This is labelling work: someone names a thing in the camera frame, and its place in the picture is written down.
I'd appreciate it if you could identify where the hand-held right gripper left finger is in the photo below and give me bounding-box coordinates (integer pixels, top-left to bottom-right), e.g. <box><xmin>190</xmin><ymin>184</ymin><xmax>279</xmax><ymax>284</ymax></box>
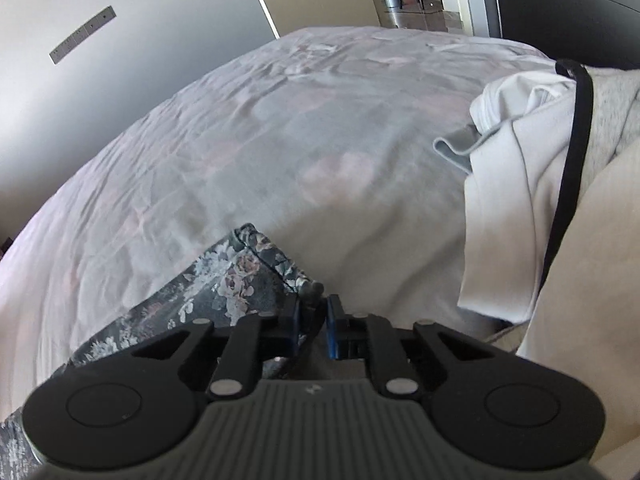
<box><xmin>119</xmin><ymin>296</ymin><xmax>303</xmax><ymax>403</ymax></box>

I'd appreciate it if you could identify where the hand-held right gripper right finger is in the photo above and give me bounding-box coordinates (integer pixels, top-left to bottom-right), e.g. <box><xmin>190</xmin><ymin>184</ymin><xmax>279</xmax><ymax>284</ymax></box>
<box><xmin>326</xmin><ymin>294</ymin><xmax>516</xmax><ymax>402</ymax></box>

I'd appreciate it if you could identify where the dark floral garment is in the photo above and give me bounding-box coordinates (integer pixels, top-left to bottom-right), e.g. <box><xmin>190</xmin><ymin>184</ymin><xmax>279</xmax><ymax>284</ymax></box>
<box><xmin>0</xmin><ymin>224</ymin><xmax>326</xmax><ymax>480</ymax></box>

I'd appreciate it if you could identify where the bed with pale sheet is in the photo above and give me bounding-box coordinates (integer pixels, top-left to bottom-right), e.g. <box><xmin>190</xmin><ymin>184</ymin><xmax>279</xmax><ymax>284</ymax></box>
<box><xmin>0</xmin><ymin>25</ymin><xmax>566</xmax><ymax>396</ymax></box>

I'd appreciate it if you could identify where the cream garment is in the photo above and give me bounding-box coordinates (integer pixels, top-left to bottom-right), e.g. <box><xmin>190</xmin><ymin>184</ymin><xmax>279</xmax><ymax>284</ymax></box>
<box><xmin>457</xmin><ymin>95</ymin><xmax>576</xmax><ymax>324</ymax></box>

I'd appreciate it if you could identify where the pale grey cloth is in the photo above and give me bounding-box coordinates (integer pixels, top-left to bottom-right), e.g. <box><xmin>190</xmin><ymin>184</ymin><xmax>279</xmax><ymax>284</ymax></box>
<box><xmin>432</xmin><ymin>126</ymin><xmax>487</xmax><ymax>177</ymax></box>

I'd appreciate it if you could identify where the beige cloth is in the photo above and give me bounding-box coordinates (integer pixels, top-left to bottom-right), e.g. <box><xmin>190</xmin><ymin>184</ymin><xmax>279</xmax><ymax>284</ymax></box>
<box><xmin>515</xmin><ymin>145</ymin><xmax>640</xmax><ymax>461</ymax></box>

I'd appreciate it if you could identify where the white shirt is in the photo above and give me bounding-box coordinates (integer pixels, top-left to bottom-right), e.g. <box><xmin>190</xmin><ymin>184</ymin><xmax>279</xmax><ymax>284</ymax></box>
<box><xmin>469</xmin><ymin>70</ymin><xmax>577</xmax><ymax>135</ymax></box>

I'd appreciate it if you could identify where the grey fleece garment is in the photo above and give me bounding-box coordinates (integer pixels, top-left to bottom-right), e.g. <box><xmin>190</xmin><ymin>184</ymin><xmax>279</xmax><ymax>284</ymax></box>
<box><xmin>575</xmin><ymin>69</ymin><xmax>640</xmax><ymax>211</ymax></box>

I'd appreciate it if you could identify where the black sliding wardrobe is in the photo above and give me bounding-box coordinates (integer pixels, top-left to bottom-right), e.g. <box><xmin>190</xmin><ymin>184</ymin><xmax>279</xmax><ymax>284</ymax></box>
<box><xmin>480</xmin><ymin>0</ymin><xmax>640</xmax><ymax>68</ymax></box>

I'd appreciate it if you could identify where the black cord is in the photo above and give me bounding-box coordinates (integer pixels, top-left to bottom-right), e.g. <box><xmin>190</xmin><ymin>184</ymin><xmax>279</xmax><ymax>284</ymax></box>
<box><xmin>541</xmin><ymin>58</ymin><xmax>596</xmax><ymax>283</ymax></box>

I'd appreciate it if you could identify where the grey wall switch panel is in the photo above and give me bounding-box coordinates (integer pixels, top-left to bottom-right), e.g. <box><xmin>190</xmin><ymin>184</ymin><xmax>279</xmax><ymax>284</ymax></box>
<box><xmin>49</xmin><ymin>6</ymin><xmax>117</xmax><ymax>65</ymax></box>

